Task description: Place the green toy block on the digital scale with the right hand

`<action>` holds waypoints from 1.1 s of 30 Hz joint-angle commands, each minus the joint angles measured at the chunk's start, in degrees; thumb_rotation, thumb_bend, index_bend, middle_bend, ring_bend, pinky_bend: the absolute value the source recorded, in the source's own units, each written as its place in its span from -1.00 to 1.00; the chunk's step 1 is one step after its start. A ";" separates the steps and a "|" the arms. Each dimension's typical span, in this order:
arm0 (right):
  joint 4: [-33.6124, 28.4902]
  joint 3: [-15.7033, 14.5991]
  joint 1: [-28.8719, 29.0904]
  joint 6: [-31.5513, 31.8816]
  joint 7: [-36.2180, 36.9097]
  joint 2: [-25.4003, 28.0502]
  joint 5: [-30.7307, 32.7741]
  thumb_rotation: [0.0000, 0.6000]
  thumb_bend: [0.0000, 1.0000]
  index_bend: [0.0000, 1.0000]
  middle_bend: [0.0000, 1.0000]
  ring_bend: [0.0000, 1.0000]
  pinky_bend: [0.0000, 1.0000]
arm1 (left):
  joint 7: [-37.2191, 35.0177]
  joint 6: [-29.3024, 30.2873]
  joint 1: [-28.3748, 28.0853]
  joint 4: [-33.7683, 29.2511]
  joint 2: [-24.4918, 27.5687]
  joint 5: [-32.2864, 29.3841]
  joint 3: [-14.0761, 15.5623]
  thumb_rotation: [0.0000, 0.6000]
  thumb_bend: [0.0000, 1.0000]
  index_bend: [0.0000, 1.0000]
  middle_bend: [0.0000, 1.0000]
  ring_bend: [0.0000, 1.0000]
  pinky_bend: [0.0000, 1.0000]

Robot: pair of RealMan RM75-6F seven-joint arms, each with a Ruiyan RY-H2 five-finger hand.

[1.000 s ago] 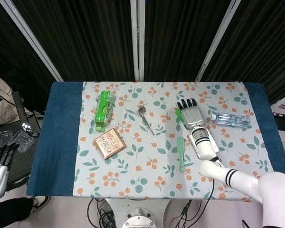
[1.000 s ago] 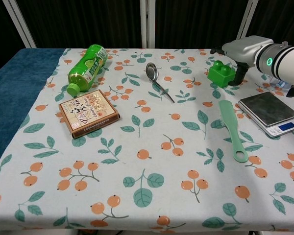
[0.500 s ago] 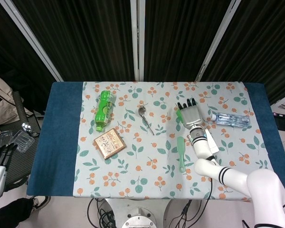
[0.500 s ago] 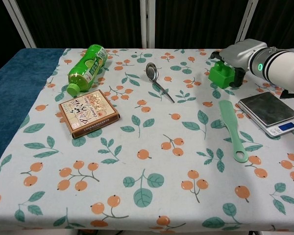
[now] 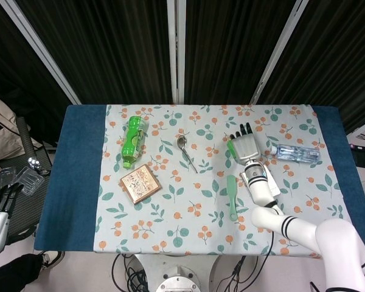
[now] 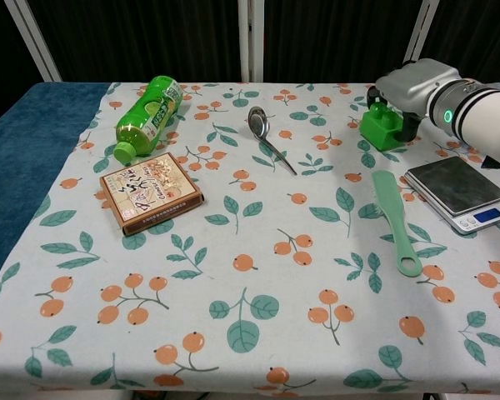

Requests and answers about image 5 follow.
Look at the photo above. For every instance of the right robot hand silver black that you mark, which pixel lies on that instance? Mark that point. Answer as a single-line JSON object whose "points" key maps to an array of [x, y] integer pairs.
{"points": [[246, 149]]}

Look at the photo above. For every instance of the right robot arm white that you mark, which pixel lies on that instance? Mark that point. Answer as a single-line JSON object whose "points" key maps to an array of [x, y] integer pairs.
{"points": [[304, 231]]}

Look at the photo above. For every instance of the white square scale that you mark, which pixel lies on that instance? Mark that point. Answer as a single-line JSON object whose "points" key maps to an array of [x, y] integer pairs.
{"points": [[274, 186]]}

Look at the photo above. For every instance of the black office chair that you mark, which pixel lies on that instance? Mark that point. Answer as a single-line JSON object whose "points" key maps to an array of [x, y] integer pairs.
{"points": [[25, 213]]}

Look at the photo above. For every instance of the black trouser leg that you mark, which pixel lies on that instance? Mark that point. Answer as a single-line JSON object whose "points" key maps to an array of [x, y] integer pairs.
{"points": [[18, 273]]}

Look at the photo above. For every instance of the clear plastic water bottle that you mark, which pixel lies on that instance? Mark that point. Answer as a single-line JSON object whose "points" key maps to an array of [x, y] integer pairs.
{"points": [[298, 153]]}

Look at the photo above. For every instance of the clear plastic tray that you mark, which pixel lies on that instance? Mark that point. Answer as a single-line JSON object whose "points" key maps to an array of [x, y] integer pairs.
{"points": [[30, 181]]}

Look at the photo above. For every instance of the black and white shoe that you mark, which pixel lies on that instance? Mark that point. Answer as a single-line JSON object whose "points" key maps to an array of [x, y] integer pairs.
{"points": [[53, 259]]}

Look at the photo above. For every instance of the metal spoon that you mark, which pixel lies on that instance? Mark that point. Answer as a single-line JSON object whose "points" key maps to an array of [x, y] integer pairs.
{"points": [[181, 142]]}

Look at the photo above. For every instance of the chrome ball knob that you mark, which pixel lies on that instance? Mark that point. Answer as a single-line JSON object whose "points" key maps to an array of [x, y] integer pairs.
{"points": [[34, 163]]}

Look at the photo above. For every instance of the floral patterned tablecloth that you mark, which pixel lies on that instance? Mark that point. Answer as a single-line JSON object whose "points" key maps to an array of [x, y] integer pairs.
{"points": [[185, 213]]}

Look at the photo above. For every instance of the blue table cover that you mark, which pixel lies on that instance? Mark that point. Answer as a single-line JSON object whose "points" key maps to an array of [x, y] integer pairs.
{"points": [[76, 170]]}

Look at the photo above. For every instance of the beige bag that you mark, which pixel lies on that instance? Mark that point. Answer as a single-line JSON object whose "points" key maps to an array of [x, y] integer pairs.
{"points": [[1, 130]]}

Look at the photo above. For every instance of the square brown printed box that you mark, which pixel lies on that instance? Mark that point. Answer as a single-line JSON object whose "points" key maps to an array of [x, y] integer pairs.
{"points": [[140, 184]]}

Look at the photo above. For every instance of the green plastic drink bottle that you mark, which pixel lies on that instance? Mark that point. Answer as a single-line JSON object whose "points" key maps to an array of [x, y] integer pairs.
{"points": [[133, 141]]}

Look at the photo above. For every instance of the silver robot torso base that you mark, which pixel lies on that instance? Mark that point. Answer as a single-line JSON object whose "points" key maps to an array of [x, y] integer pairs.
{"points": [[178, 281]]}

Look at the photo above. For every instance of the black curtain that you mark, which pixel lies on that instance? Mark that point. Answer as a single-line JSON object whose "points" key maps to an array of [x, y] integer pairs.
{"points": [[115, 45]]}

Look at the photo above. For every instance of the aluminium frame post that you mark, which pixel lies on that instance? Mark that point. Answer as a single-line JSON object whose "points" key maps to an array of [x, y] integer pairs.
{"points": [[39, 48], [280, 51], [176, 51]]}

